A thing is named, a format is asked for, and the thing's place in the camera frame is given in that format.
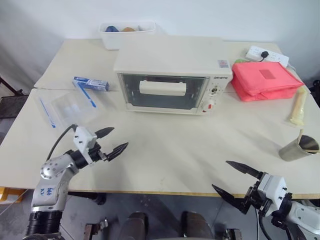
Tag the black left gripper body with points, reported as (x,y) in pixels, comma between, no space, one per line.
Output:
(95,153)

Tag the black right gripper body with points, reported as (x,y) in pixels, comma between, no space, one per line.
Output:
(253,197)

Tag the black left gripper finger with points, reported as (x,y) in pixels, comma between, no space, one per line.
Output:
(117,150)
(106,132)

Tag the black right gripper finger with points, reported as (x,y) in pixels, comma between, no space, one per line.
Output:
(246,170)
(230,197)

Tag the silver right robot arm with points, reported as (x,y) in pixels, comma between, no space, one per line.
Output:
(302,217)

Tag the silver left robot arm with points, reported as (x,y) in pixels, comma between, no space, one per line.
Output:
(52,172)

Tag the cream countertop oven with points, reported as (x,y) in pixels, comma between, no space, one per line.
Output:
(170,55)

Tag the clear plastic container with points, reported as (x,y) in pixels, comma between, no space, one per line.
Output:
(75,110)

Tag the dark rounded shape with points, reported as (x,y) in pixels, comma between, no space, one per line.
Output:
(136,226)
(196,226)

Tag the blue toothpaste box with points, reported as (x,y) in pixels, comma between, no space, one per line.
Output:
(96,83)

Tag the metal cup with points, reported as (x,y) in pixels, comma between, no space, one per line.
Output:
(292,152)

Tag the blue white packaged toothbrush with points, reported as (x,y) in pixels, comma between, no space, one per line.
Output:
(47,112)

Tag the wooden stick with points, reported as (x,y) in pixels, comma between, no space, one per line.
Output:
(300,137)
(314,151)

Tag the cream plastic pouch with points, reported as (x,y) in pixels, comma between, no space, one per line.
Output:
(297,107)

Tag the pink fabric bag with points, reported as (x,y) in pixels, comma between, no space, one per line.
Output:
(265,82)

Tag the white plastic bin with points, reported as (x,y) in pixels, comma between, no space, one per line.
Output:
(117,40)

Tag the dark metal stand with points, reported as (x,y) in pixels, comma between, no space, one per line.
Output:
(10,102)

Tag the blue toy in bin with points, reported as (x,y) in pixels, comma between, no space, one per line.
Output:
(111,29)

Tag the orange toy in bin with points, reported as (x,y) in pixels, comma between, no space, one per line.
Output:
(128,29)

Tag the small green item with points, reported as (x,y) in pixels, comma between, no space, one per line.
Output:
(240,61)

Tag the black power plug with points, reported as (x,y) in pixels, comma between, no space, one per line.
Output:
(264,55)

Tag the white power strip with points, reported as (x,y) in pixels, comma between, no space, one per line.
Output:
(277,58)

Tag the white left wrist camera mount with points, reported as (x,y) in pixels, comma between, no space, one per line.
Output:
(83,140)

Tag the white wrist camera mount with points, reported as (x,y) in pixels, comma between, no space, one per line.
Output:
(272,192)
(83,140)

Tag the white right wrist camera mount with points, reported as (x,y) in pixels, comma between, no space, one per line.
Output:
(272,192)

